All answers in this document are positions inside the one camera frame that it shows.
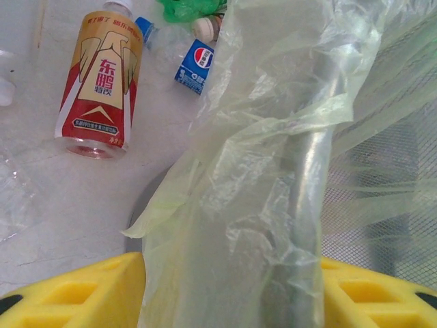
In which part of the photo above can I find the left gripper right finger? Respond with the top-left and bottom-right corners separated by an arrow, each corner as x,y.
320,256 -> 437,328

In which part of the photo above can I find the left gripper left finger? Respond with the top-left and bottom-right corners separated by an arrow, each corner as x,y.
0,251 -> 147,328

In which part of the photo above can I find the clear bin with green liner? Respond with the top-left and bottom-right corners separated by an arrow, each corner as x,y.
126,0 -> 437,328

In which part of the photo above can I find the clear plastic bottle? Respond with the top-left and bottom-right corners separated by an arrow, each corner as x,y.
0,146 -> 38,243

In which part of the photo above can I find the green plastic bin liner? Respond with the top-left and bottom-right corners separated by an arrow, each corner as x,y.
121,0 -> 437,328

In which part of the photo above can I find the gold red label bottle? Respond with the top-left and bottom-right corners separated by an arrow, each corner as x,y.
54,0 -> 144,161

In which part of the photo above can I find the blue cap Pepsi bottle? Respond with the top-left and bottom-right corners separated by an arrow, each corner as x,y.
135,16 -> 216,96

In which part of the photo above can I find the white cap blue label bottle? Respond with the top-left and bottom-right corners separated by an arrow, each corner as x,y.
191,16 -> 223,42

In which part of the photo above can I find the green plastic bottle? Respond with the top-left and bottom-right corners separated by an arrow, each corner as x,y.
155,0 -> 229,25

